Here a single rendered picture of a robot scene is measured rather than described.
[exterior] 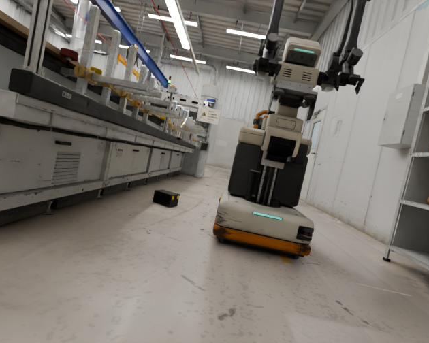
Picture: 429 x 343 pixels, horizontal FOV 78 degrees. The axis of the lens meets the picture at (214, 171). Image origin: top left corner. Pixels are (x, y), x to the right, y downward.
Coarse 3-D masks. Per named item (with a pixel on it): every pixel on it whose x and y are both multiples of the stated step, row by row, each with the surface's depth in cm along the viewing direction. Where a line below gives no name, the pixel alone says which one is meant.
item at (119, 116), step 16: (16, 80) 91; (32, 80) 92; (48, 80) 99; (32, 96) 95; (48, 96) 101; (80, 96) 121; (80, 112) 131; (96, 112) 138; (112, 112) 156; (144, 128) 219; (192, 144) 524
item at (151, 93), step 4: (92, 84) 155; (100, 84) 154; (116, 88) 154; (120, 88) 154; (124, 88) 154; (128, 88) 154; (132, 92) 155; (136, 92) 154; (140, 92) 153; (144, 92) 153; (148, 92) 153; (152, 92) 153; (156, 92) 153; (160, 92) 153; (152, 96) 155; (156, 96) 153; (160, 96) 153
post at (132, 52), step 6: (132, 48) 173; (132, 54) 173; (132, 60) 174; (126, 66) 174; (132, 66) 175; (126, 72) 174; (132, 72) 177; (126, 78) 174; (120, 102) 175; (126, 102) 178; (120, 108) 175
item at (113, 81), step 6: (60, 72) 130; (66, 72) 129; (72, 72) 129; (96, 78) 129; (102, 78) 129; (108, 78) 129; (114, 78) 129; (114, 84) 130; (120, 84) 129; (126, 84) 129; (132, 84) 128; (138, 84) 128; (144, 84) 128; (144, 90) 128
